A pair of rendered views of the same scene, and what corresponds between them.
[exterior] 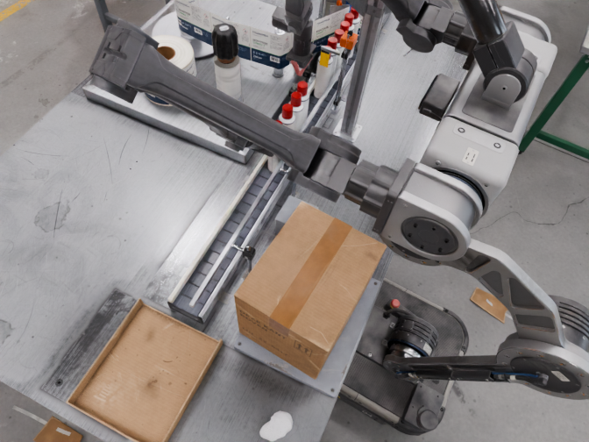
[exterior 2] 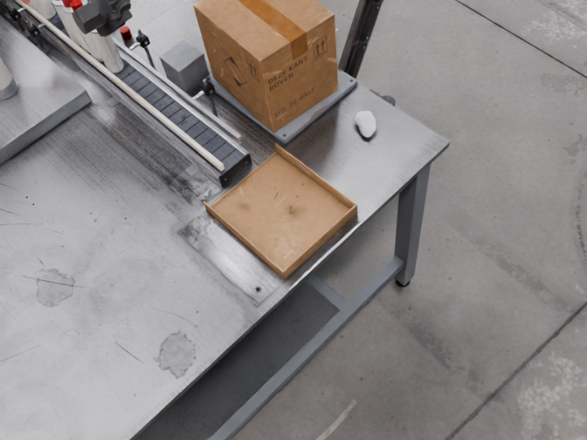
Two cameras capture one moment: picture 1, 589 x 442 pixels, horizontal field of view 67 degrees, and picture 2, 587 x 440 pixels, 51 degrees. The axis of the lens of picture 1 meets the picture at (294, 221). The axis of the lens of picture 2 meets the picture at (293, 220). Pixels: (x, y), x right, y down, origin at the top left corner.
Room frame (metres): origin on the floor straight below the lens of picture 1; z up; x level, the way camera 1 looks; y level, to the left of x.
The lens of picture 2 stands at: (-0.30, 1.04, 2.17)
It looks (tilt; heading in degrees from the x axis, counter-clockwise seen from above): 57 degrees down; 305
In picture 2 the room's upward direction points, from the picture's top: 10 degrees counter-clockwise
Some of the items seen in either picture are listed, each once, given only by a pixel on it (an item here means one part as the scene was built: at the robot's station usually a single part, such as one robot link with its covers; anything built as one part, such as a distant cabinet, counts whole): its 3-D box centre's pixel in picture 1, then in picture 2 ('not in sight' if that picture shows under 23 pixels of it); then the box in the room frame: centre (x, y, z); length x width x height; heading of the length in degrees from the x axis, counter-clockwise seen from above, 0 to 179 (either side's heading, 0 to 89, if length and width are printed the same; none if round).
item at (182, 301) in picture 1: (308, 118); (70, 34); (1.17, 0.00, 0.86); 1.65 x 0.08 x 0.04; 161
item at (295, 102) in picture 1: (294, 118); (79, 22); (1.04, 0.04, 0.98); 0.05 x 0.05 x 0.20
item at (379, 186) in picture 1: (375, 188); not in sight; (0.45, -0.13, 1.45); 0.09 x 0.08 x 0.12; 156
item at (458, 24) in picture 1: (466, 32); not in sight; (0.90, -0.33, 1.45); 0.09 x 0.08 x 0.12; 156
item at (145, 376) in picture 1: (148, 371); (279, 207); (0.23, 0.33, 0.85); 0.30 x 0.26 x 0.04; 161
